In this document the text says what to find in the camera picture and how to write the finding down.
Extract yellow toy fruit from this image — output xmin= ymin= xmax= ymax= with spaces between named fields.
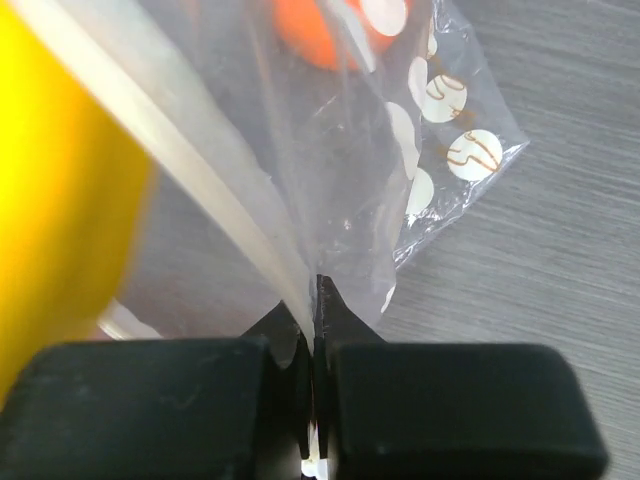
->
xmin=1 ymin=2 xmax=153 ymax=391

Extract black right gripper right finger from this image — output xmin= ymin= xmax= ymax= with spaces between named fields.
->
xmin=313 ymin=276 xmax=609 ymax=479

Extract orange toy fruit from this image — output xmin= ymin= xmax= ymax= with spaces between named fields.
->
xmin=272 ymin=1 xmax=413 ymax=71

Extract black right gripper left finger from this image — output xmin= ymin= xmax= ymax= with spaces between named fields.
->
xmin=1 ymin=305 xmax=311 ymax=479

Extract clear polka dot zip bag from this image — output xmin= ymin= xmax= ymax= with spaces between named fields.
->
xmin=13 ymin=1 xmax=527 ymax=339

